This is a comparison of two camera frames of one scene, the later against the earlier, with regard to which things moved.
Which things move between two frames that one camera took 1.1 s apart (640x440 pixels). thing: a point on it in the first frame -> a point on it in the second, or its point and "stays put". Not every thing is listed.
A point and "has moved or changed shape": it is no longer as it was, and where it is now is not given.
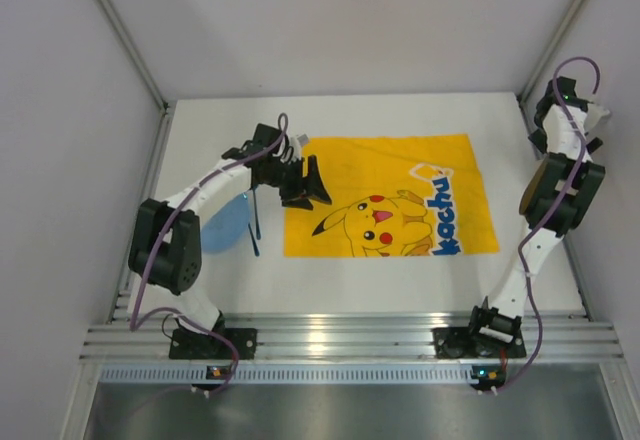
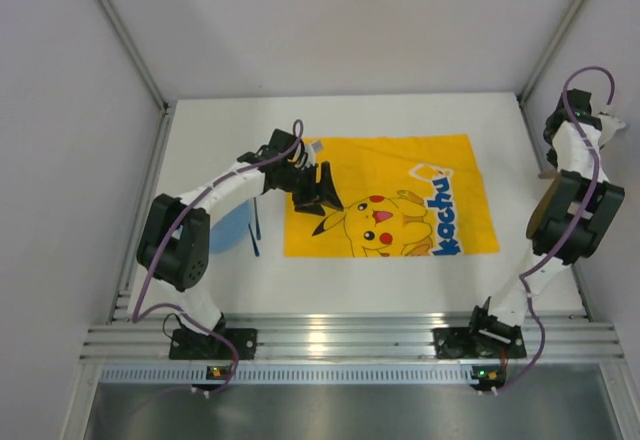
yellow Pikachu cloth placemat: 393,195 stays put
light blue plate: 226,225 stays put
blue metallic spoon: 257,224 stays put
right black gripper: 542,136 -> 552,127
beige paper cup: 595,114 has moved or changed shape
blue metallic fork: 256,248 stays put
